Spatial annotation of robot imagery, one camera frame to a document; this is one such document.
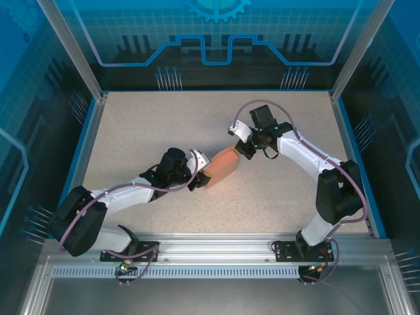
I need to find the orange paper box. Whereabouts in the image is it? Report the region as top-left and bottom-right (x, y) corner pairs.
(201, 144), (240, 190)

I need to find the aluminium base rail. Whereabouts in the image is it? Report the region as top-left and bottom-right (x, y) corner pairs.
(44, 232), (393, 263)

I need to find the aluminium side rail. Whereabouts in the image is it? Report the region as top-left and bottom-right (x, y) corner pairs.
(49, 93), (110, 240)
(329, 91), (393, 240)

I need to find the slotted grey cable duct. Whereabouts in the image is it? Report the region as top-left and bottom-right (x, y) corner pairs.
(52, 266), (305, 280)

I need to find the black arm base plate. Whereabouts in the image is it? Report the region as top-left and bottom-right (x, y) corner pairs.
(273, 240), (335, 263)
(99, 241), (161, 263)

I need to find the aluminium frame post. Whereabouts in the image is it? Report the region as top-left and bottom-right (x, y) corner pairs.
(329, 0), (385, 102)
(36, 0), (110, 101)

